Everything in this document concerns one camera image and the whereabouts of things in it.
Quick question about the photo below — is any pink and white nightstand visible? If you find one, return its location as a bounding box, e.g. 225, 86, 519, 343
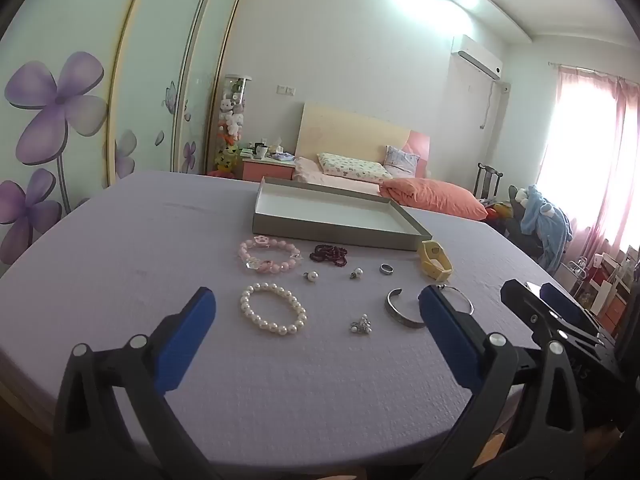
241, 154, 296, 181

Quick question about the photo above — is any thin silver hoop bangle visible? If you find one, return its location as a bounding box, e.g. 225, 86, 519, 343
435, 284, 475, 317

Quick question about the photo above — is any beige and pink headboard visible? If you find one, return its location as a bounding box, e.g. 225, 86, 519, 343
295, 102, 431, 177

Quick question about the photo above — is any yellow plush toy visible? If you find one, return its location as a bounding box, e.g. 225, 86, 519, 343
215, 146, 238, 173

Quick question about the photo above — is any grey shallow cardboard tray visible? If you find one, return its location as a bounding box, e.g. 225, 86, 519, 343
252, 176, 433, 252

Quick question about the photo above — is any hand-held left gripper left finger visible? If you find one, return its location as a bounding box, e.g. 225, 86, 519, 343
52, 287, 221, 480

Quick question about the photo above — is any white floral pillow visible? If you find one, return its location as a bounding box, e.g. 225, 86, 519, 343
317, 152, 393, 183

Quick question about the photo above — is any white pearl bracelet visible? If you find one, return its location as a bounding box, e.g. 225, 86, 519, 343
239, 282, 308, 336

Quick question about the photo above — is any white air conditioner pipe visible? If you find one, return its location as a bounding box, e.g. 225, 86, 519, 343
481, 80, 501, 131

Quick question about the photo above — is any dark red bead bracelet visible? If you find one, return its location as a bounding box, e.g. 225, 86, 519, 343
309, 244, 349, 264

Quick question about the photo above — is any lilac printed pillow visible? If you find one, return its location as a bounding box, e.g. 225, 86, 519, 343
384, 145, 421, 178

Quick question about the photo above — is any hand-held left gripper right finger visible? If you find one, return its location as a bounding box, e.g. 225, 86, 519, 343
418, 285, 586, 480

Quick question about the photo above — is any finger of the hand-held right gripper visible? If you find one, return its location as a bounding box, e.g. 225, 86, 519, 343
539, 284, 608, 333
501, 280, 608, 356

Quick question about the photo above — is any orange quilt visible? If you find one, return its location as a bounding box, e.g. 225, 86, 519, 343
378, 177, 488, 221

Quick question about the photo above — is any purple tablecloth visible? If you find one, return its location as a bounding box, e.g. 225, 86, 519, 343
0, 169, 601, 466

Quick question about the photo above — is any floral sliding wardrobe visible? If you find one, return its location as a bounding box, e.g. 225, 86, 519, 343
0, 0, 246, 266

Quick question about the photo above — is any pink curtain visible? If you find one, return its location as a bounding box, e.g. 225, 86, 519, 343
537, 65, 640, 271

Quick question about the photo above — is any dark wooden chair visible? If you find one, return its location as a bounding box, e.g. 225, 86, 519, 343
472, 162, 503, 202

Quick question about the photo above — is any blue plush robe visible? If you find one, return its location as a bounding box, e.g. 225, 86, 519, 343
519, 185, 573, 272

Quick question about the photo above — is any black office chair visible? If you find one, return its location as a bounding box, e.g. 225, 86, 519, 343
506, 185, 547, 262

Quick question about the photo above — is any silver cuff bangle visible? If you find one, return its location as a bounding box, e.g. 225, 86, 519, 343
384, 287, 427, 330

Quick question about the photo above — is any clear plush toy tube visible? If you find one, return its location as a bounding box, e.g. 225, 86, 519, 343
215, 74, 252, 176

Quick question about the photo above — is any white air conditioner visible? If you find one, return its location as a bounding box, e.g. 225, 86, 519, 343
450, 35, 503, 81

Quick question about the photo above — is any yellow wrist band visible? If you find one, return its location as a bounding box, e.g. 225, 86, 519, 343
417, 240, 454, 282

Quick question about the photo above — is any pink bead bracelet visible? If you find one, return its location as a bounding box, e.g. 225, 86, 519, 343
236, 235, 304, 275

